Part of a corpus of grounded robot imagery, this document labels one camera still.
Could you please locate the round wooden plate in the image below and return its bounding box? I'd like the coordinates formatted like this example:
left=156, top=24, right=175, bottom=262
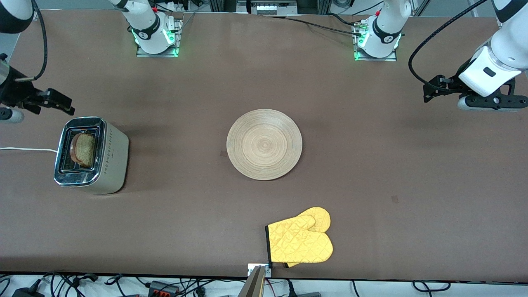
left=226, top=109, right=303, bottom=181

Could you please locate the looped black floor cable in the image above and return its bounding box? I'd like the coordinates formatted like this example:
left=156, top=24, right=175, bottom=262
left=412, top=280, right=451, bottom=293

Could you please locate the black box with orange plugs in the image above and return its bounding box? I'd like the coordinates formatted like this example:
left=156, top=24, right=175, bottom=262
left=148, top=281, right=181, bottom=296

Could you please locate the aluminium profile bar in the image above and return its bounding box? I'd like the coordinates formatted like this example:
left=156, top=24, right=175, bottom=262
left=237, top=266, right=267, bottom=297

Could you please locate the small metal edge bracket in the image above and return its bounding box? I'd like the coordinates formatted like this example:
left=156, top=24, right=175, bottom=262
left=247, top=263, right=273, bottom=278

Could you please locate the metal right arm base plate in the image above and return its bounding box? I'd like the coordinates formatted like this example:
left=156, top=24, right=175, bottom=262
left=136, top=16, right=182, bottom=58

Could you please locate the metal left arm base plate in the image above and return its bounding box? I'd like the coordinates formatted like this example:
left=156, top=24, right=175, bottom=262
left=354, top=21, right=399, bottom=62

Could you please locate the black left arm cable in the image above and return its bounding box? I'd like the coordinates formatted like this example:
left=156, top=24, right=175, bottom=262
left=408, top=0, right=489, bottom=92

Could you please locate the white toaster power cord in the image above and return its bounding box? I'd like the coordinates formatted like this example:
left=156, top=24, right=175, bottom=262
left=0, top=146, right=59, bottom=153

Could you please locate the silver two-slot toaster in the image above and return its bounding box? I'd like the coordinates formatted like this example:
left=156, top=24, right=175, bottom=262
left=54, top=116, right=129, bottom=195

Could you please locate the black power plug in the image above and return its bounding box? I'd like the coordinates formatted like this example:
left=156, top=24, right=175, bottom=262
left=285, top=280, right=322, bottom=297

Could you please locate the thick black table cable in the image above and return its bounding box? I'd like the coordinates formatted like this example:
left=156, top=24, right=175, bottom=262
left=327, top=12, right=364, bottom=28

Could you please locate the thin black table cable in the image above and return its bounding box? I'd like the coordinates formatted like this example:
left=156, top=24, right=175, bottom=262
left=264, top=16, right=361, bottom=35

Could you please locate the brown-crust bread slice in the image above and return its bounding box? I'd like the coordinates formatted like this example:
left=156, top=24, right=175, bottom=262
left=69, top=132, right=98, bottom=167

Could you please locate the white power strip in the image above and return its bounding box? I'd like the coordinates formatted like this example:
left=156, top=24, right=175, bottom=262
left=247, top=0, right=298, bottom=15

